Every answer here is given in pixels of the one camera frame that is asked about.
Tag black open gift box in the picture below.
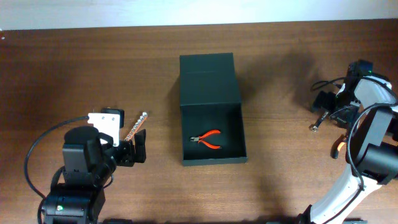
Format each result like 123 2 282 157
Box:
180 53 248 166

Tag orange socket bit holder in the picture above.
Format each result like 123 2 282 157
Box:
124 111 148 141

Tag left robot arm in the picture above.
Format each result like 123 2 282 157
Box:
41 126 146 224

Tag red handled cutting pliers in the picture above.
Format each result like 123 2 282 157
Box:
190 129 223 150

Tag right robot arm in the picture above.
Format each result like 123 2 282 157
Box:
295 60 397 223

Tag orange handled needle nose pliers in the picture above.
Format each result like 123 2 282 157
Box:
330 136 346 159

